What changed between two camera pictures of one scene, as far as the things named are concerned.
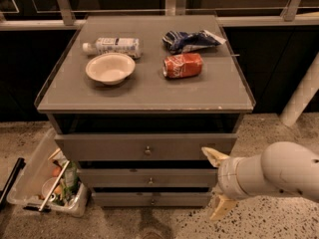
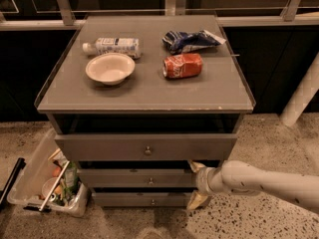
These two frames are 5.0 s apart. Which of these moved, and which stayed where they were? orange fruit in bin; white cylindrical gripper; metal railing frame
Moved: white cylindrical gripper
Stayed: metal railing frame; orange fruit in bin
